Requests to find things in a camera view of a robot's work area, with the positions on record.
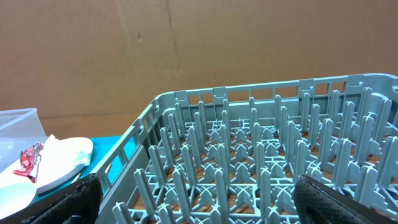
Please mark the grey plastic dish rack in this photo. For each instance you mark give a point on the grey plastic dish rack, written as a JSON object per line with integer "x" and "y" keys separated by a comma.
{"x": 234, "y": 153}

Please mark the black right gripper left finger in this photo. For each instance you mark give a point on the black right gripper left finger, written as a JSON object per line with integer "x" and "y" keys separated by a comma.
{"x": 82, "y": 205}

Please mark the clear plastic waste bin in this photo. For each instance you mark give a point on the clear plastic waste bin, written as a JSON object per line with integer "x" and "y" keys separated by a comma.
{"x": 20, "y": 129}

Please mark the white napkin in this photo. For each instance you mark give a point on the white napkin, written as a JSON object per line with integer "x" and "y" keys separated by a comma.
{"x": 62, "y": 155}

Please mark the wooden chopstick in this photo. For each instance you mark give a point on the wooden chopstick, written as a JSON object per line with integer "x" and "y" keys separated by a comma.
{"x": 108, "y": 168}
{"x": 76, "y": 177}

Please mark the teal serving tray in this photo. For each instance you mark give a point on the teal serving tray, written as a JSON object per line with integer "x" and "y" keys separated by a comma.
{"x": 63, "y": 159}

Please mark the red snack wrapper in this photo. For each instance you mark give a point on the red snack wrapper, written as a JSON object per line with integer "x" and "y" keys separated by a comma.
{"x": 30, "y": 160}

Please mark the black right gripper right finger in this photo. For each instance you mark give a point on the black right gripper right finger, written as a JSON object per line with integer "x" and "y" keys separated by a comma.
{"x": 317, "y": 203}

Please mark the large white plate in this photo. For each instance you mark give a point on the large white plate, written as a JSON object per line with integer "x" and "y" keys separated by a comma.
{"x": 46, "y": 174}

